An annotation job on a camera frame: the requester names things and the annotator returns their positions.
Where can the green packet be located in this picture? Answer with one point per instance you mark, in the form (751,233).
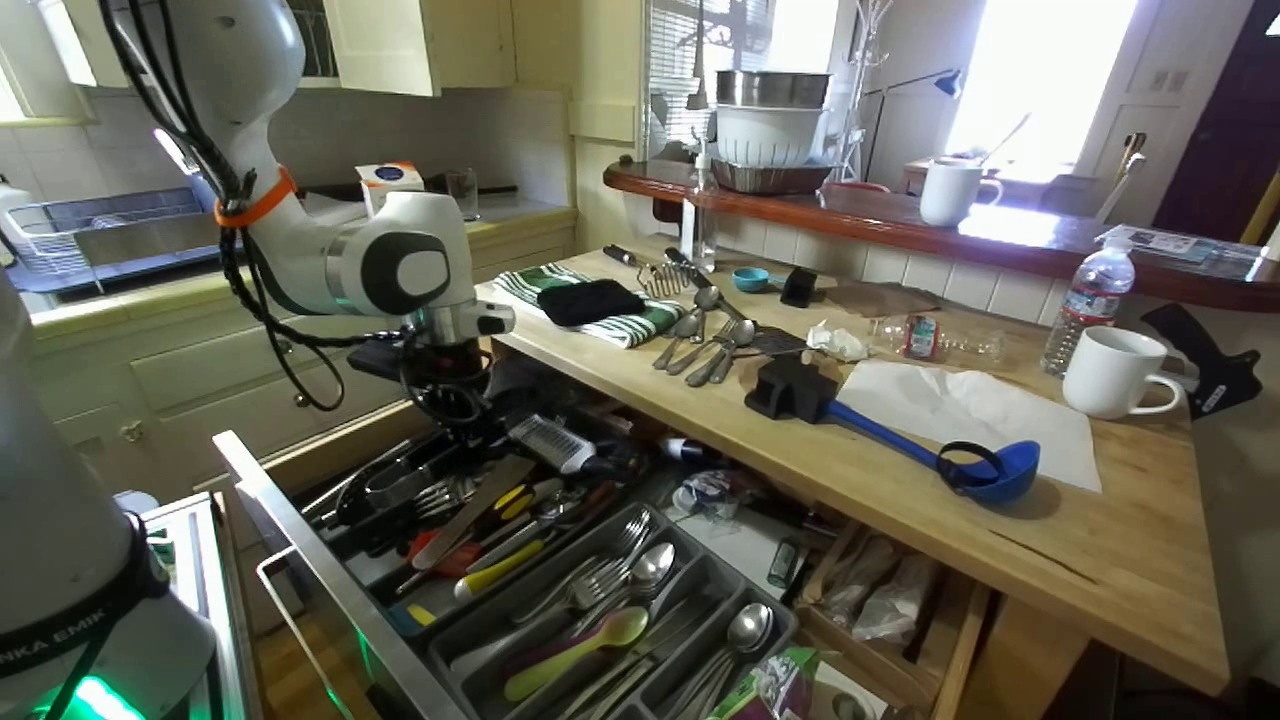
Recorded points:
(775,685)

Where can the steel mixing bowl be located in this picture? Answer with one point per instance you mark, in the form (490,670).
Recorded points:
(772,88)

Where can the heap of metal forks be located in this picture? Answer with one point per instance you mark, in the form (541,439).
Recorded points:
(590,580)

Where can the large kitchen knife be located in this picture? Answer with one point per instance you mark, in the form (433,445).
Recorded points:
(478,508)

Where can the white and blue carton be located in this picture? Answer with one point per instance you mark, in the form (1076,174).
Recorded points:
(385,182)

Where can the window with blinds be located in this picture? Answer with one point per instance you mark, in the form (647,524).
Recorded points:
(690,60)

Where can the water bottle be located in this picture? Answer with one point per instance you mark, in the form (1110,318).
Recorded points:
(1088,300)

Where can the green striped towel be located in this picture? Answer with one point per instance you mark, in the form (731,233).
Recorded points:
(640,328)

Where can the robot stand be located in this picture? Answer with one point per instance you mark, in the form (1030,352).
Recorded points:
(195,590)

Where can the white coat stand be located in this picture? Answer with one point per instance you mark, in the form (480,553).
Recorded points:
(868,60)

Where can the white paper sheet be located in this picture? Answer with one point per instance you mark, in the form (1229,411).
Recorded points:
(960,410)

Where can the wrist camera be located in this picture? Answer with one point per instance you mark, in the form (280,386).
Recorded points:
(378,358)

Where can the green and purple plastic spoon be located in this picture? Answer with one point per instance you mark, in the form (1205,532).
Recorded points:
(575,650)

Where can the crumpled white tissue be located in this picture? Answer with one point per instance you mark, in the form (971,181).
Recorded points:
(835,342)

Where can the metal tongs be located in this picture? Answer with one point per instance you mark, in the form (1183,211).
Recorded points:
(400,482)

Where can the magazine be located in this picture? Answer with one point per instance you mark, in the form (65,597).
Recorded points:
(1170,245)

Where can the dark door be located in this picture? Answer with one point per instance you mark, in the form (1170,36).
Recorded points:
(1225,120)

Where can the black plastic block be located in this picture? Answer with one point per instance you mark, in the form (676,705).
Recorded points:
(790,388)

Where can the blue ladle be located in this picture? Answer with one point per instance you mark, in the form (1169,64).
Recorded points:
(990,475)

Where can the small black box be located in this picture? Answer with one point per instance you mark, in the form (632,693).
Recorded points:
(798,287)

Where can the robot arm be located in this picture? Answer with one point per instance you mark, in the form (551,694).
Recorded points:
(300,250)

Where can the clear glass bottle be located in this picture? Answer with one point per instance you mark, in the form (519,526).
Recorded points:
(700,225)

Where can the black cloth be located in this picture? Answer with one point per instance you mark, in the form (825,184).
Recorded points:
(590,302)

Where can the metal pan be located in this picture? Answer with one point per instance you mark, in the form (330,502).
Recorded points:
(770,178)

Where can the black utensil tray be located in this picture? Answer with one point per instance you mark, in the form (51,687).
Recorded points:
(380,520)

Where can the grey cutlery tray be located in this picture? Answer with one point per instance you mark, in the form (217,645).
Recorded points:
(690,585)

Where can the drinking glass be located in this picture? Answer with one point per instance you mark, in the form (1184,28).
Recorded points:
(463,195)

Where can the cream wall cabinet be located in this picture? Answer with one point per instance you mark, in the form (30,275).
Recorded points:
(420,40)

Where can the heap of metal cutlery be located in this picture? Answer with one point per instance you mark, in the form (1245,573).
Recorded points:
(705,345)

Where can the crumpled plastic wrap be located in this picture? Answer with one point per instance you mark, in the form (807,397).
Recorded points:
(705,492)

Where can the heap of metal knives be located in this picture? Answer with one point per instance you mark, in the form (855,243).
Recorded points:
(630,670)

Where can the white colander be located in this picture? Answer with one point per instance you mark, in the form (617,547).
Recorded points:
(768,135)

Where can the empty clear plastic bottle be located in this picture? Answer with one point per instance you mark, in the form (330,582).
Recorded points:
(945,340)

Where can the metal potato masher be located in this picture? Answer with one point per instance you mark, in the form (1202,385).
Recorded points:
(655,278)

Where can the white mug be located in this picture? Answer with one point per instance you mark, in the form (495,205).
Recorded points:
(950,192)
(1110,372)

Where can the heap of clear plastic bags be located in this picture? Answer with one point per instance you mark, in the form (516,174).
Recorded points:
(880,595)

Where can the open kitchen drawer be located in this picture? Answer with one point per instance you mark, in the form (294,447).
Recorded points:
(700,545)

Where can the dish rack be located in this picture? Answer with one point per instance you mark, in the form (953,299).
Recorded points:
(110,235)

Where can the blue desk lamp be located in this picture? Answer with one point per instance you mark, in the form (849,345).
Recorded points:
(948,82)

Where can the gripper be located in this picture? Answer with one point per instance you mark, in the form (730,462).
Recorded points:
(452,372)

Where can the teal measuring cup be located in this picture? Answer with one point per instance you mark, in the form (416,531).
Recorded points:
(750,279)

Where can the black oven mitt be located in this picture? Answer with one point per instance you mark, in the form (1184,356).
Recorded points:
(1215,375)

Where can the metal spoon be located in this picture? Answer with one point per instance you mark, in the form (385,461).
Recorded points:
(748,628)
(650,565)

